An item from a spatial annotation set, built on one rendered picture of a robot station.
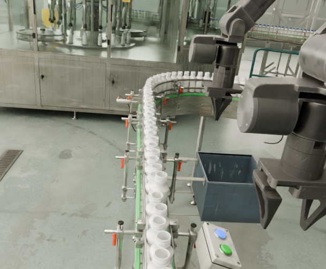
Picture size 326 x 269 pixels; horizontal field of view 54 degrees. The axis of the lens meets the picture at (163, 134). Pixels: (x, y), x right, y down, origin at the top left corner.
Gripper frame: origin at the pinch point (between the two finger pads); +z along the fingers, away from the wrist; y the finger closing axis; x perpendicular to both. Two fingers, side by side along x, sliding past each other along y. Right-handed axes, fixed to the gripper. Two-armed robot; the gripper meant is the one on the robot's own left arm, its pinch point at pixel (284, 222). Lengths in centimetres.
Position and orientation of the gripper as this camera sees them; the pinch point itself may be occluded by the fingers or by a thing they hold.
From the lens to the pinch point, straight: 53.8
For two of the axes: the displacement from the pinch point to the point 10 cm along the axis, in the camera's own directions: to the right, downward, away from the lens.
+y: 9.9, 0.7, 1.0
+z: -1.0, 9.2, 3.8
